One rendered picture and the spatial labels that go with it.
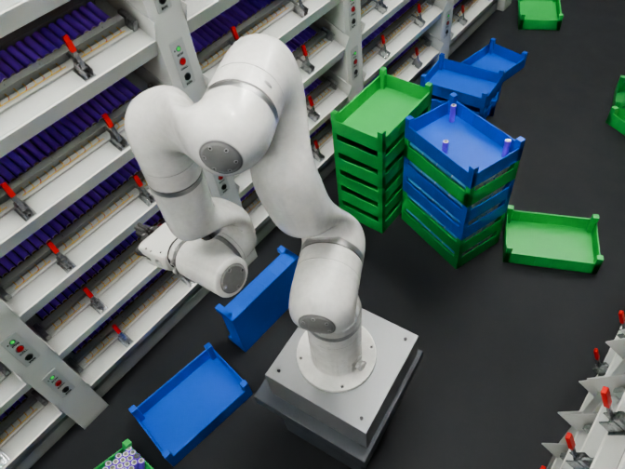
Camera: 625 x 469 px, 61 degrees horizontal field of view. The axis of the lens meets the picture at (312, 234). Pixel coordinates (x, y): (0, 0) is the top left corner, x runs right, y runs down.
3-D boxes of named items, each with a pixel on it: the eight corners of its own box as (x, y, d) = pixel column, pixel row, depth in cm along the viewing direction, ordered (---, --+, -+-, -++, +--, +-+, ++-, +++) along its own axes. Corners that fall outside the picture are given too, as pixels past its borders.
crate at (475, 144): (520, 159, 159) (525, 139, 153) (470, 189, 154) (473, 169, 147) (451, 112, 177) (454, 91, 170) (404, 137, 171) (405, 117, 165)
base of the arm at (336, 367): (392, 345, 127) (395, 306, 112) (346, 408, 118) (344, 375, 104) (327, 305, 135) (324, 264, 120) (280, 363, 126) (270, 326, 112)
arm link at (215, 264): (202, 227, 109) (168, 257, 105) (244, 246, 101) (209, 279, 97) (217, 254, 115) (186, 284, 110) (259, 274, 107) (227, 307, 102)
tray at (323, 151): (348, 142, 217) (357, 122, 205) (249, 238, 190) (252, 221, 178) (311, 113, 221) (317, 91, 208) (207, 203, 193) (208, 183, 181)
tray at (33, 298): (202, 175, 156) (202, 156, 147) (24, 323, 128) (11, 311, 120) (152, 134, 159) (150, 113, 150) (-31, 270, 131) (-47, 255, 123)
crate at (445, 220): (506, 212, 178) (511, 195, 172) (460, 241, 172) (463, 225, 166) (445, 164, 195) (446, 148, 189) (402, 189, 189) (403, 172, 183)
